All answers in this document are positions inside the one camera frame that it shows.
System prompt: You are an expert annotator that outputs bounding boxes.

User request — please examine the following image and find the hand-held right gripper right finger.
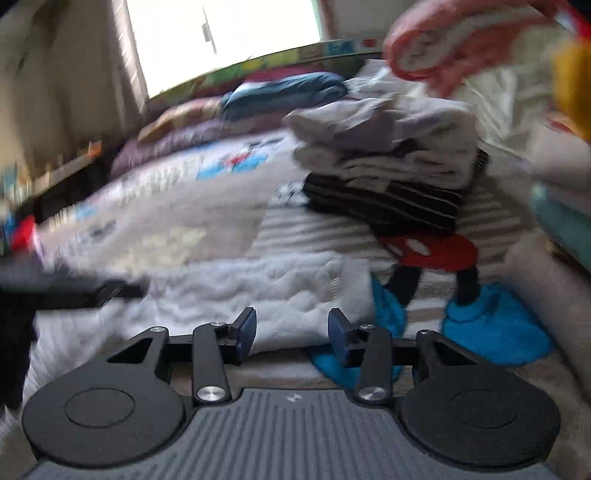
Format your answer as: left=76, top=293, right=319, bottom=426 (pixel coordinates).
left=328, top=308, right=478, bottom=403

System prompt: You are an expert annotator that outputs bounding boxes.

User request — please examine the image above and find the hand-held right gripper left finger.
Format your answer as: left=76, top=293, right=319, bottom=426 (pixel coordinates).
left=107, top=307, right=257, bottom=403

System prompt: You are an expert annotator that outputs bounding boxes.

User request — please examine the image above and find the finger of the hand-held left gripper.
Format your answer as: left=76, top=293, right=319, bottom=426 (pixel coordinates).
left=95, top=281, right=149, bottom=302

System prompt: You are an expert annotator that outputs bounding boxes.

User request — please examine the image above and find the white quilted garment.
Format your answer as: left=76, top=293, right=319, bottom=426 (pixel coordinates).
left=28, top=256, right=375, bottom=393

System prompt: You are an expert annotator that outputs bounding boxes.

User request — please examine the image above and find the red folded garment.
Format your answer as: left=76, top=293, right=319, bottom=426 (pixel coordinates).
left=11, top=217, right=38, bottom=254

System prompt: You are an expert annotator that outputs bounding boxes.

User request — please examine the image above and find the person's dark maroon clothing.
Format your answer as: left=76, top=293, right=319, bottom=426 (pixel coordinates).
left=0, top=300, right=38, bottom=416

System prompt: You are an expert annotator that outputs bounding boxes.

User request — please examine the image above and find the cartoon printed blanket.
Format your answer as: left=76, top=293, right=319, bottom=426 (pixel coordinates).
left=28, top=124, right=591, bottom=416

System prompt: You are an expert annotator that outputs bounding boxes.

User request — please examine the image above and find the cluttered dark side table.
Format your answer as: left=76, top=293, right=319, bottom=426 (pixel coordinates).
left=14, top=143, right=108, bottom=217

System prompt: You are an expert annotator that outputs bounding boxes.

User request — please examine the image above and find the black striped folded garment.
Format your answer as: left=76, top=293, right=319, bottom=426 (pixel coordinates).
left=302, top=148, right=490, bottom=234

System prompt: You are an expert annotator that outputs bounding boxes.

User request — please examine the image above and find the purple quilt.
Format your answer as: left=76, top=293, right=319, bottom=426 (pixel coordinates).
left=111, top=115, right=296, bottom=178

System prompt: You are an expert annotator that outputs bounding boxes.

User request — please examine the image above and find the orange patterned pillow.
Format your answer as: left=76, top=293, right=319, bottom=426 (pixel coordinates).
left=139, top=97, right=227, bottom=141

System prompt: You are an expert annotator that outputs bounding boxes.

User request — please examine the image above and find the white lavender folded garment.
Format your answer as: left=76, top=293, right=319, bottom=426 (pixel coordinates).
left=283, top=95, right=478, bottom=153

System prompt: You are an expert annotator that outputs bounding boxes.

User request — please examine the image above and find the beige folded blanket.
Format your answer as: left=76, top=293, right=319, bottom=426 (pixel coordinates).
left=503, top=231, right=591, bottom=370

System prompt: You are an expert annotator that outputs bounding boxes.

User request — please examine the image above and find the pale curtain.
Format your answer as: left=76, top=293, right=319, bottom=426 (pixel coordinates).
left=106, top=0, right=149, bottom=121

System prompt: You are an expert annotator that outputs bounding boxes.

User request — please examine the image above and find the teal folded garment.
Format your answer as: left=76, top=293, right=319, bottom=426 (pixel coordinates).
left=531, top=185, right=591, bottom=250

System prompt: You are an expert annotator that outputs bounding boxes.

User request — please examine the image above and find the window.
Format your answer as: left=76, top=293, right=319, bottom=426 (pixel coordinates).
left=127, top=0, right=321, bottom=100

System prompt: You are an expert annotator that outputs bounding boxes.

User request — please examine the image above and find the pink rolled blanket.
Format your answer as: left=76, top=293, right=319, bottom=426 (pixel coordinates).
left=383, top=0, right=573, bottom=97

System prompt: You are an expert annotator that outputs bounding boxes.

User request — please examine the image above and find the yellow knitted sweater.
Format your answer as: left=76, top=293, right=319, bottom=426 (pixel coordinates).
left=551, top=41, right=591, bottom=125

